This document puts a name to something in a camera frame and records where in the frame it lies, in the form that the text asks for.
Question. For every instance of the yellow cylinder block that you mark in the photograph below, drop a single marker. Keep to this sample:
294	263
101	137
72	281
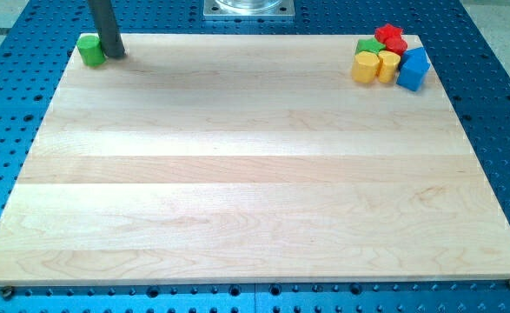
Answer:
389	62

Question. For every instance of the blue pentagon block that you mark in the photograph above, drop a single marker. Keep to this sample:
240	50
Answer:
412	73

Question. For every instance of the yellow hexagon block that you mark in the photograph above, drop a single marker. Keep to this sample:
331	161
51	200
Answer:
365	67

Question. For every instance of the red star block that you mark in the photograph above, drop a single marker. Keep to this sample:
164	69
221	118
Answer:
387	31

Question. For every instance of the light wooden board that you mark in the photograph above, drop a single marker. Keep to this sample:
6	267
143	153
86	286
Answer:
248	159

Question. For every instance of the left brass board stopper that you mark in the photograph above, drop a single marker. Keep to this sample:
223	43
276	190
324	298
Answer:
7	292

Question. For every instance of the blue cube block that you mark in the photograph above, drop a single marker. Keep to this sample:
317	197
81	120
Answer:
413	54

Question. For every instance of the blue perforated table plate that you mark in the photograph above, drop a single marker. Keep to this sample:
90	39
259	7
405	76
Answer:
39	42

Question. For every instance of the red cylinder block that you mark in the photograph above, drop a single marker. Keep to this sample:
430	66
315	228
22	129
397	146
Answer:
396	45

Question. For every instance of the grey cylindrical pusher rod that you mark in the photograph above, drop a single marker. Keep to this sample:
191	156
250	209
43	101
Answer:
107	29

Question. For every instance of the green star block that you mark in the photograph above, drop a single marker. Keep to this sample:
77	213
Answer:
371	45

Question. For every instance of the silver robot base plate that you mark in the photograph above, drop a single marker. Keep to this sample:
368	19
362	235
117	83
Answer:
226	9

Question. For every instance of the green cylinder block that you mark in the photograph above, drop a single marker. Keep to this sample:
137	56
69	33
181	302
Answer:
90	49

